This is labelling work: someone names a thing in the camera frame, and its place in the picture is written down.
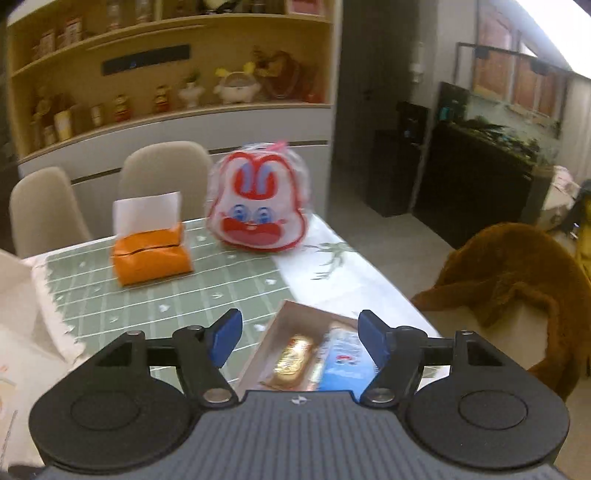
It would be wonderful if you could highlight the black fish tank cabinet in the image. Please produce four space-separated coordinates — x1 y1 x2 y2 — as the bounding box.
413 122 543 250

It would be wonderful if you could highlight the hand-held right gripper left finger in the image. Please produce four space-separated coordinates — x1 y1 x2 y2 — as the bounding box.
95 308 243 407

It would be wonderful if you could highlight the pink cardboard box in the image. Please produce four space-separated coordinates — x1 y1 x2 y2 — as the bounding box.
235 300 393 394

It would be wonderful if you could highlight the white printed tablecloth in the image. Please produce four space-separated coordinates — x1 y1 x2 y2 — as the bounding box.
272 215 444 342

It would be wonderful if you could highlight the black water dispenser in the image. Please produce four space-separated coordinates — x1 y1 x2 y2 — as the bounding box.
374 102 430 217

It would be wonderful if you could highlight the white plush toy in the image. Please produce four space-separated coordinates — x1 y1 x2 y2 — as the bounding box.
213 65 262 104

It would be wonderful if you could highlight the rabbit face bag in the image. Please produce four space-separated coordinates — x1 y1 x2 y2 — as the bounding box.
205 141 311 254

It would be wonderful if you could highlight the lion plush toy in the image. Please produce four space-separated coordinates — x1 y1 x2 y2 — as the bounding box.
252 46 319 102

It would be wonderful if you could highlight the blue snack packet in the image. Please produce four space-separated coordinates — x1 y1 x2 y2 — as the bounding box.
318 323 384 393

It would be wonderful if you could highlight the wooden shelf cabinet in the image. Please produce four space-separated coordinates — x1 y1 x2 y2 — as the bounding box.
7 0 335 162

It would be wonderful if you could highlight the white wall dispenser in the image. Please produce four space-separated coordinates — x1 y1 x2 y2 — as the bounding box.
411 41 426 84

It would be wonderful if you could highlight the glass fish tank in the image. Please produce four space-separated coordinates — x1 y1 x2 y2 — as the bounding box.
436 41 568 162

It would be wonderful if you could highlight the brown fuzzy coat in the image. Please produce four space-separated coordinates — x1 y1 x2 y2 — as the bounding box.
411 222 591 402

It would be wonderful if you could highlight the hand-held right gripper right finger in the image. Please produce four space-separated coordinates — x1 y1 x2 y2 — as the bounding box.
358 309 503 407

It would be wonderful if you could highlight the beige dining chair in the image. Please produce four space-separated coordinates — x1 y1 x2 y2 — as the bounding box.
119 141 213 232
9 167 93 257
422 302 555 384

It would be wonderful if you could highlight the black soundbar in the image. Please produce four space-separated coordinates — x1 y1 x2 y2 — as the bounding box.
102 45 192 75

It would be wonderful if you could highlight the orange tissue box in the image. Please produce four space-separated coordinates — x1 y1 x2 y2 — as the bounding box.
112 222 194 288

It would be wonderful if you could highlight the yellow cake packet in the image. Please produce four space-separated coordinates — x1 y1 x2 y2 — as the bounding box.
268 335 324 391

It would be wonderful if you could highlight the white vase with plant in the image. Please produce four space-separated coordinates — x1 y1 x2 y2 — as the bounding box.
178 71 204 109

